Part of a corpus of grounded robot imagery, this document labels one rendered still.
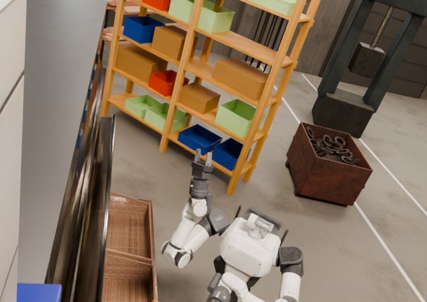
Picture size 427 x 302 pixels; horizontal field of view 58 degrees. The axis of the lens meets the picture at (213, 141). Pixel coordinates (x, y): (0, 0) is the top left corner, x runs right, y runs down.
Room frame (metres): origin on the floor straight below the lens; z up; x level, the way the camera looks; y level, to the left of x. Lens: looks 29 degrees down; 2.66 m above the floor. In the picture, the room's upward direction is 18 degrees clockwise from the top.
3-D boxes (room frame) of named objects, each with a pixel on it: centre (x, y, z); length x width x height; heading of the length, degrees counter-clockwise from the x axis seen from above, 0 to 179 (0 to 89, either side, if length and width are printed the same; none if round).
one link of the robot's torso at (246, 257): (1.54, -0.35, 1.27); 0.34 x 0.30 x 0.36; 74
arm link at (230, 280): (1.24, -0.29, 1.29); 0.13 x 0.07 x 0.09; 68
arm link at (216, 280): (1.23, -0.24, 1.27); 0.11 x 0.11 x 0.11; 75
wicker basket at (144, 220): (1.94, 0.45, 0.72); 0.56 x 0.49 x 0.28; 19
